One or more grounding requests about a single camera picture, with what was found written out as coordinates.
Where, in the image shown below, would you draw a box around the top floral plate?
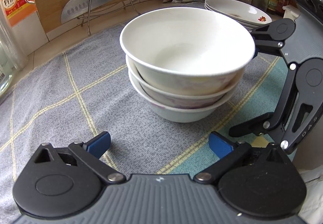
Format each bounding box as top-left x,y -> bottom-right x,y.
205,0 -> 272,26

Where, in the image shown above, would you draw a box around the lower stacked plates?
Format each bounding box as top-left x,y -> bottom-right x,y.
203,4 -> 261,31

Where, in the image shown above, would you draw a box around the grey checked dish mat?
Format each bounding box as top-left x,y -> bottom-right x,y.
1,25 -> 287,223

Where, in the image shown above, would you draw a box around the plain white bowl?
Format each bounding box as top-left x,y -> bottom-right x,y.
128,72 -> 237,123

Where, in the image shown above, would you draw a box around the white floral bowl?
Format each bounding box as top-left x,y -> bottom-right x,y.
125,56 -> 244,109
119,7 -> 255,96

